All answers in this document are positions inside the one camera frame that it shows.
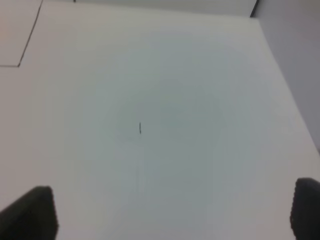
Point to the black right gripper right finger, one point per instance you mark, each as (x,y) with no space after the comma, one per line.
(305,211)

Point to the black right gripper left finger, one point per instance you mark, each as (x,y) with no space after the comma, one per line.
(31,217)

